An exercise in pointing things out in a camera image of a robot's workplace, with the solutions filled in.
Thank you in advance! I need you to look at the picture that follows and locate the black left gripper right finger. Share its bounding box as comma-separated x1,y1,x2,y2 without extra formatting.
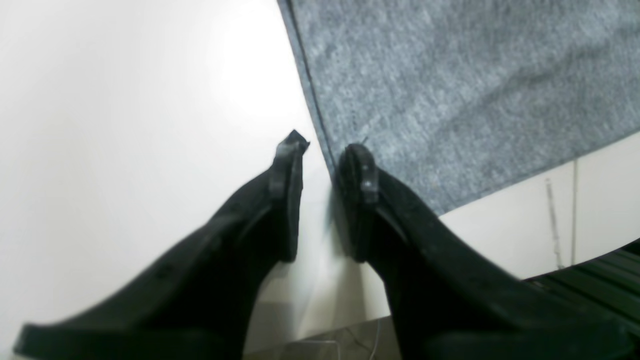
336,143,636,360

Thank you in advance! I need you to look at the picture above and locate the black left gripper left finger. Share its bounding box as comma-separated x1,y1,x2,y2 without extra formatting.
13,130,310,360

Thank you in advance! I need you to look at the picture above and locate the grey t-shirt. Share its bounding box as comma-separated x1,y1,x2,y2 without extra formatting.
278,0,640,215

